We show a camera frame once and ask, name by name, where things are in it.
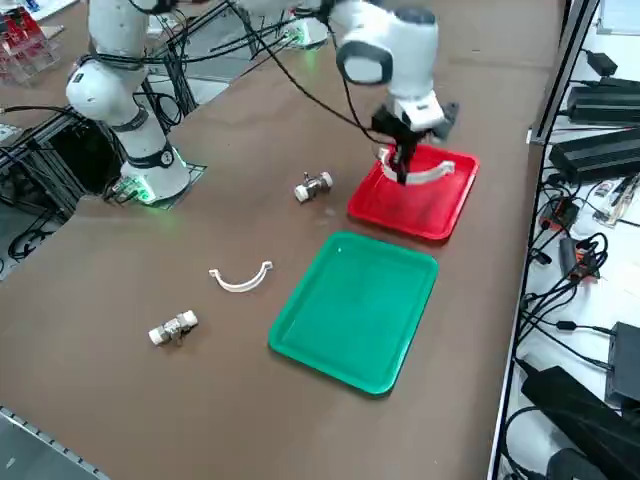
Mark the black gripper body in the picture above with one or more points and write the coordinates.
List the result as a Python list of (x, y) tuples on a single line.
[(385, 122)]

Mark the large white pipe clamp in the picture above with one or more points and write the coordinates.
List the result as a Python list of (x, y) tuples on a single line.
[(432, 172)]

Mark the small white pipe clamp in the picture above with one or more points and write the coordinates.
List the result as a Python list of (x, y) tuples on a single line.
[(239, 287)]

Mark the red plastic tray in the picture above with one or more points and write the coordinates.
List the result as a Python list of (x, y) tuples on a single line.
[(415, 215)]

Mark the white steel pipe valve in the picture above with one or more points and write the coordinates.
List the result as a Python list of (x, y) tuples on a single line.
[(314, 189), (172, 329)]

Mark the green plastic tray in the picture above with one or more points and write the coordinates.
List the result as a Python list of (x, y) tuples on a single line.
[(350, 320)]

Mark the orange black hub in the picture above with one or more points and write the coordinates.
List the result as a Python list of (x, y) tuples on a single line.
[(562, 215)]

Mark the black power adapter brick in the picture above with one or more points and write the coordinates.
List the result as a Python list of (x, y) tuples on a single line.
[(595, 152), (605, 102)]

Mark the small black power adapter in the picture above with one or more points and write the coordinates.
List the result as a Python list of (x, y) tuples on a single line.
[(602, 62)]

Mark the black box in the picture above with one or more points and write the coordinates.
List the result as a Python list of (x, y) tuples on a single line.
[(625, 360)]

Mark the large black power brick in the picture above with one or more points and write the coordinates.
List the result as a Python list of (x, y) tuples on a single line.
[(575, 410)]

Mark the clear acrylic shelf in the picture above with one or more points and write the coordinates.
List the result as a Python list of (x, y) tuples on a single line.
[(25, 55)]

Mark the aluminium profile post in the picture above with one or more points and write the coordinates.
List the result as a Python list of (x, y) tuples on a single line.
[(564, 75)]

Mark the black aluminium frame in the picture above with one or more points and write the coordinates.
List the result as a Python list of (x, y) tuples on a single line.
[(30, 150)]

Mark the silver table edge rail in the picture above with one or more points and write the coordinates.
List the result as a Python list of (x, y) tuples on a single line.
[(45, 440)]

